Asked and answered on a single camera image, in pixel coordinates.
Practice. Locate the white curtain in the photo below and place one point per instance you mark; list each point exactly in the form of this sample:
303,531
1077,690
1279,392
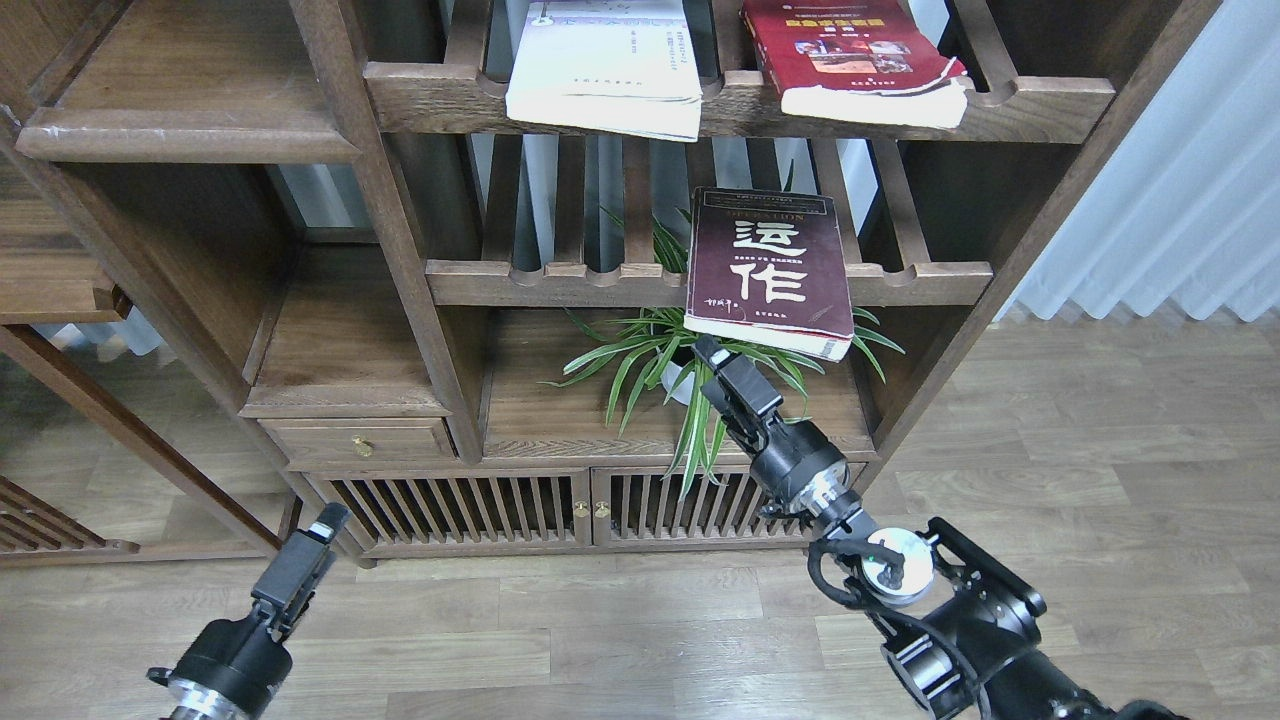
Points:
1185,214

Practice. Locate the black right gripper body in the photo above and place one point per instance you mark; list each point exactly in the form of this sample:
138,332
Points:
801,471

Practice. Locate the brass drawer knob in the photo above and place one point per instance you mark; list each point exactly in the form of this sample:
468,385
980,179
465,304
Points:
362,447

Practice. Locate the wooden side rack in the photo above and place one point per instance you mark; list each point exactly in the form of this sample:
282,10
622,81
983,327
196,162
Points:
103,430

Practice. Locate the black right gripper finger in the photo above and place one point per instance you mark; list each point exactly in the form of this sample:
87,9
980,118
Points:
747,402

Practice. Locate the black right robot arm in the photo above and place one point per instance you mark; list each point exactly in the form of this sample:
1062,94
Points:
959,628

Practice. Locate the white paperback book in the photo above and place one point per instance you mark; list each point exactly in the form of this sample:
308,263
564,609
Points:
619,66

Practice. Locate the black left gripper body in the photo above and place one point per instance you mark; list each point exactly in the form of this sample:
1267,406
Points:
231,671

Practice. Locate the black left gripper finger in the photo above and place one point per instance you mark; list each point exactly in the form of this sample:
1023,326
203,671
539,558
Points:
281,595

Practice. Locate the red paperback book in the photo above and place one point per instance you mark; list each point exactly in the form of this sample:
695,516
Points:
857,61

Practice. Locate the white plant pot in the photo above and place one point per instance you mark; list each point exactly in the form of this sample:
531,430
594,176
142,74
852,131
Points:
681,382

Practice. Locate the maroon book white characters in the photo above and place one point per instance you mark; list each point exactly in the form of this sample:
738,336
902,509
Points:
768,267

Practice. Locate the dark wooden bookshelf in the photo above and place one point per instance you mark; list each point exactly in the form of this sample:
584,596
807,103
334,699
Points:
325,208

